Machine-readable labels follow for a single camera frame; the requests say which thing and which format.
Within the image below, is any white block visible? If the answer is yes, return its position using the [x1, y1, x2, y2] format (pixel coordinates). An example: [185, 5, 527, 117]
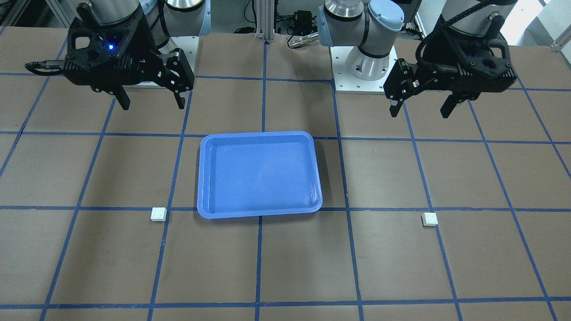
[421, 213, 439, 227]
[149, 207, 168, 222]

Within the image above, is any silver metal connector plug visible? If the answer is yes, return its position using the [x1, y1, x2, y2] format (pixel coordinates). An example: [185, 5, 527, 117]
[287, 32, 319, 49]

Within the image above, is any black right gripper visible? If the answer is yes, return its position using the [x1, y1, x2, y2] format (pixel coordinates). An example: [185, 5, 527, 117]
[62, 9, 194, 111]

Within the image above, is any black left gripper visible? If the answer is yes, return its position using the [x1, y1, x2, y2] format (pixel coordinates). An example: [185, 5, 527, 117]
[383, 27, 517, 119]

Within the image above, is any black power adapter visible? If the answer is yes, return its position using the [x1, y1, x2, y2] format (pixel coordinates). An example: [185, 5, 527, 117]
[292, 10, 312, 31]

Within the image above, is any blue plastic tray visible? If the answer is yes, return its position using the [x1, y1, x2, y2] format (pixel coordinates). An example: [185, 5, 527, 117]
[197, 131, 323, 219]

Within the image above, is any aluminium frame post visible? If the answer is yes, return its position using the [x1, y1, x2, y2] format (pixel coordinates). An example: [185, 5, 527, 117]
[253, 0, 276, 43]

